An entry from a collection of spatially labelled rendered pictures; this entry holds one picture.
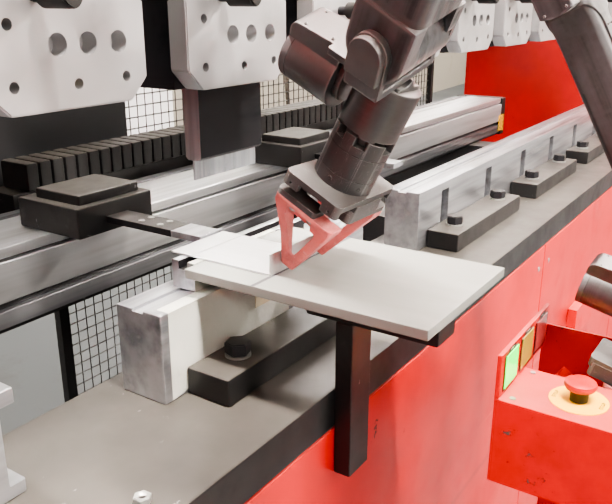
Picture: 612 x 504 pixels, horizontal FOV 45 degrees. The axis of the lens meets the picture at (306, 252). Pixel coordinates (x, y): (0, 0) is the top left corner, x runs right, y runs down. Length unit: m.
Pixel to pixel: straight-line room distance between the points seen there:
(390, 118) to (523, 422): 0.47
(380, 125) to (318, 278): 0.16
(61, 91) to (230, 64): 0.20
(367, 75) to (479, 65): 2.36
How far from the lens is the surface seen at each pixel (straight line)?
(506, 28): 1.39
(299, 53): 0.68
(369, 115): 0.64
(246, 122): 0.80
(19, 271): 0.93
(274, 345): 0.80
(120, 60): 0.62
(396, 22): 0.58
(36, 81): 0.57
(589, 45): 0.91
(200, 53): 0.69
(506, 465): 1.02
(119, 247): 1.03
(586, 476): 0.99
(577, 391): 0.98
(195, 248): 0.80
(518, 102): 2.91
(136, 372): 0.77
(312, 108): 1.61
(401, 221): 1.19
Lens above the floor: 1.25
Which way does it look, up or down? 19 degrees down
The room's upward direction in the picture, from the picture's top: straight up
